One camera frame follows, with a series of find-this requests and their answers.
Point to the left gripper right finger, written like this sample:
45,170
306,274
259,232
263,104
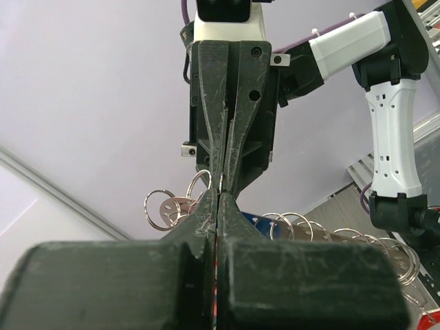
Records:
265,284

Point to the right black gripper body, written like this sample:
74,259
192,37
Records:
198,145

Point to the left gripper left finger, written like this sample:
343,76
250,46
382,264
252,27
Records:
165,284

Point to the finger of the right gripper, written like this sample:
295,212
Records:
213,73
247,154

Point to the metal key organizer red handle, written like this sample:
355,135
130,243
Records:
175,209

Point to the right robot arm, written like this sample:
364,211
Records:
388,55

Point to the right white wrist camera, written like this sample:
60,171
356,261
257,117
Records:
229,21

